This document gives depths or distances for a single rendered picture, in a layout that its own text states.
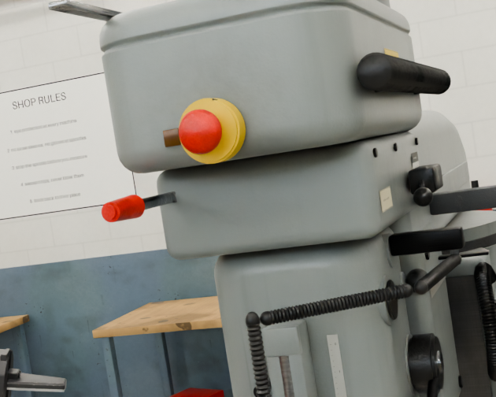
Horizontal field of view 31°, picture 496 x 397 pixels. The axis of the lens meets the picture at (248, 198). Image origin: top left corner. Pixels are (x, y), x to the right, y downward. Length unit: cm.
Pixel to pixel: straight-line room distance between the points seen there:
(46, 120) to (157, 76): 525
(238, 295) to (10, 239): 538
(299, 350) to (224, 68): 30
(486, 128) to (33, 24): 296
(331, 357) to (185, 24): 38
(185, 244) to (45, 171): 518
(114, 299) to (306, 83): 522
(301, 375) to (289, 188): 19
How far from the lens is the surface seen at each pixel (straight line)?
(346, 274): 97
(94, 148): 594
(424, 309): 115
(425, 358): 108
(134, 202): 87
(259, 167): 94
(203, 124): 80
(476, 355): 143
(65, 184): 606
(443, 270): 97
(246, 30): 84
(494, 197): 130
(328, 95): 83
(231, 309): 101
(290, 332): 95
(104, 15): 92
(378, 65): 84
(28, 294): 632
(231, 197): 95
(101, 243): 599
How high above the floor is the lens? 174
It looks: 3 degrees down
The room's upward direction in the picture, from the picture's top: 9 degrees counter-clockwise
